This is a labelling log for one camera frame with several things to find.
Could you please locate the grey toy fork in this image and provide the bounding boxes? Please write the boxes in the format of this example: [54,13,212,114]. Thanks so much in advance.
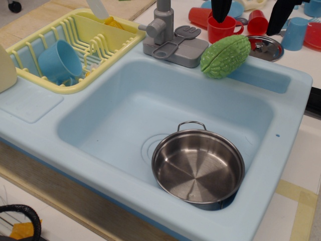
[151,25,201,60]

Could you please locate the light blue toy sink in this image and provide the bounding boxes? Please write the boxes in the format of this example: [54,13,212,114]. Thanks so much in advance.
[1,44,312,240]

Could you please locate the orange paper scrap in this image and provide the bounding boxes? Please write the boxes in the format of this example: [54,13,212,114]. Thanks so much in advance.
[9,222,35,240]

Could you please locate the yellow dish rack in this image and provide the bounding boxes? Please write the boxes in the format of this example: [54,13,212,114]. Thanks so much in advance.
[7,9,145,94]

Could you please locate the blue cup in rack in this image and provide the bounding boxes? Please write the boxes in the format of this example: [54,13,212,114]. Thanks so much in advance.
[38,40,82,85]

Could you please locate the black caster wheel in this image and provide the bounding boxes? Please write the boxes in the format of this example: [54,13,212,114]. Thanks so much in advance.
[8,0,22,14]

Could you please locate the red upright cup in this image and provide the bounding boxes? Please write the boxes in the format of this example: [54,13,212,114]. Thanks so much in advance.
[247,10,268,35]

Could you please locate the blue cup top right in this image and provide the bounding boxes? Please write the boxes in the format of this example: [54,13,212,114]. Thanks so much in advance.
[303,0,321,18]

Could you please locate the cream toy piece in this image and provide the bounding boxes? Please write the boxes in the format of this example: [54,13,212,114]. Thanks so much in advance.
[240,0,267,11]

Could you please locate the blue upside-down cup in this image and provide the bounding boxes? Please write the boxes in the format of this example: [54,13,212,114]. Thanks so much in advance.
[281,17,309,51]

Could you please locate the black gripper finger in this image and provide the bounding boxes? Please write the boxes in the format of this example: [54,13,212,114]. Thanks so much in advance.
[211,0,232,23]
[266,0,302,36]

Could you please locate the blue plate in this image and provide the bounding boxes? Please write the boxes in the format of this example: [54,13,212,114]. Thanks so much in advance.
[201,0,244,18]

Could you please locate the yellow toy spatula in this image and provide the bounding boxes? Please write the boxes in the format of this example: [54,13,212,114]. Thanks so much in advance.
[86,0,125,30]

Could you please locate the black braided cable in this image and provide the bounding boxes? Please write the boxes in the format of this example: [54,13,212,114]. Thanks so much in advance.
[0,204,42,241]

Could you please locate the steel pot lid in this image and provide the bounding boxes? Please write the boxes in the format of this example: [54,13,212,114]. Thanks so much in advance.
[247,35,284,62]

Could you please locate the grey toy faucet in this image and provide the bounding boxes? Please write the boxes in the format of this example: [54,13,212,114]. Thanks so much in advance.
[138,1,209,68]

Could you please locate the red cup lying down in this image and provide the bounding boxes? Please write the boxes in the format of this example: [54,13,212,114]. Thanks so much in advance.
[188,8,212,29]

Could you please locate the green toy squash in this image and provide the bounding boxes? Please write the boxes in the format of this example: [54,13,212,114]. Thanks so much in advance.
[200,35,251,79]

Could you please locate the stainless steel pot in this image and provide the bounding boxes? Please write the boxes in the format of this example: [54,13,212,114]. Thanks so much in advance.
[151,122,245,211]

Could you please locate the red mug with handle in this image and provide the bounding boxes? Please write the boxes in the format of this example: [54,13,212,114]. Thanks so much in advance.
[207,16,244,44]

